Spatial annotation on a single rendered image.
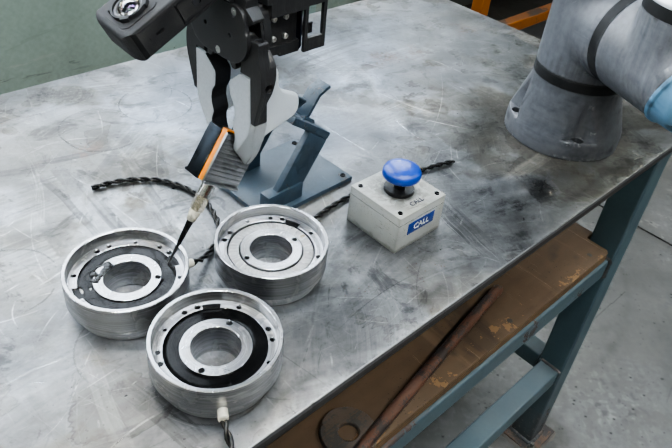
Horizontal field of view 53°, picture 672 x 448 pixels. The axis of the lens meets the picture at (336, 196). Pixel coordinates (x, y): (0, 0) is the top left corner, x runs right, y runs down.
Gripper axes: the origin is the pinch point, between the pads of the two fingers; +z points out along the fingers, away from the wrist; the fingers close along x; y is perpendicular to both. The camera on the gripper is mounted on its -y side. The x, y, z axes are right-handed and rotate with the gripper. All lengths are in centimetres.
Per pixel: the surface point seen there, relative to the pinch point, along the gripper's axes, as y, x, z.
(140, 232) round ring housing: -6.8, 4.3, 9.2
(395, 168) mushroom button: 15.9, -6.3, 5.7
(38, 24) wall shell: 46, 155, 56
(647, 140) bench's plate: 58, -16, 13
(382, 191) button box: 15.2, -5.6, 8.6
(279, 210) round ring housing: 5.5, -0.8, 9.5
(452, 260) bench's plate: 17.2, -14.3, 13.2
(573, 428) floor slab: 77, -21, 94
